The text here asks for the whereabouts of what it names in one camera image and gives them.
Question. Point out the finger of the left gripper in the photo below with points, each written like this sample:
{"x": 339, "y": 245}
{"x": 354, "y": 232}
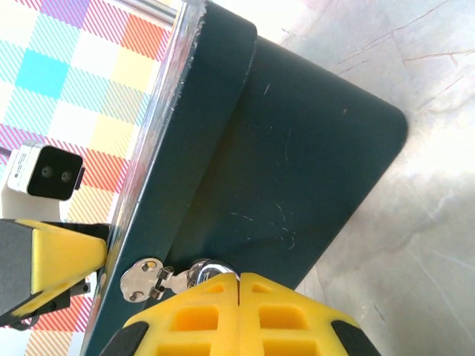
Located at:
{"x": 55, "y": 302}
{"x": 63, "y": 248}

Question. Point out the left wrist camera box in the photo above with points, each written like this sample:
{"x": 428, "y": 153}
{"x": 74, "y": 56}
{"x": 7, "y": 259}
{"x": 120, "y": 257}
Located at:
{"x": 55, "y": 174}

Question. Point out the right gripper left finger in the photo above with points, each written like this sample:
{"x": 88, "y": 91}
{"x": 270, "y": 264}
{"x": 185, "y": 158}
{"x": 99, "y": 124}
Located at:
{"x": 193, "y": 322}

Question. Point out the starry night tin box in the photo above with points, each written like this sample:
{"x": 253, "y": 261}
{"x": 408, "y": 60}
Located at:
{"x": 297, "y": 148}

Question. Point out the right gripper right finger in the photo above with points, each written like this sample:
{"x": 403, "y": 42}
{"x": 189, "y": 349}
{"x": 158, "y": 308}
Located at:
{"x": 293, "y": 322}

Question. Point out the silver hasp latch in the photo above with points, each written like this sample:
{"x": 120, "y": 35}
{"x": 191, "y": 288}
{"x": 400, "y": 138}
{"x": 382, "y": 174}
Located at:
{"x": 143, "y": 282}

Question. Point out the small blue padlock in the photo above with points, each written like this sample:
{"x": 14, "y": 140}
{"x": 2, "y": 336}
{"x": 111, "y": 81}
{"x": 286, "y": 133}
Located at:
{"x": 211, "y": 267}

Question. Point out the aluminium table edge rail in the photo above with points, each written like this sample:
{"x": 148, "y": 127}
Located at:
{"x": 163, "y": 9}

